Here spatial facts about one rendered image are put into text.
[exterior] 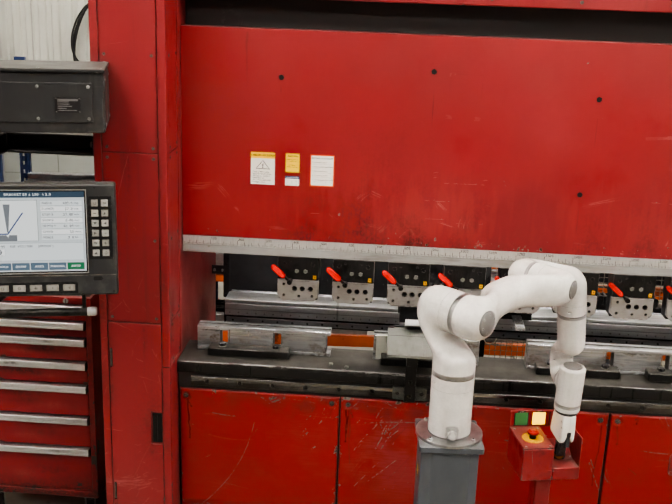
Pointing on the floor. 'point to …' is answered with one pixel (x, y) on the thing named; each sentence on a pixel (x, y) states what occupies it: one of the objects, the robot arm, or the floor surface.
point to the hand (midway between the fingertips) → (560, 449)
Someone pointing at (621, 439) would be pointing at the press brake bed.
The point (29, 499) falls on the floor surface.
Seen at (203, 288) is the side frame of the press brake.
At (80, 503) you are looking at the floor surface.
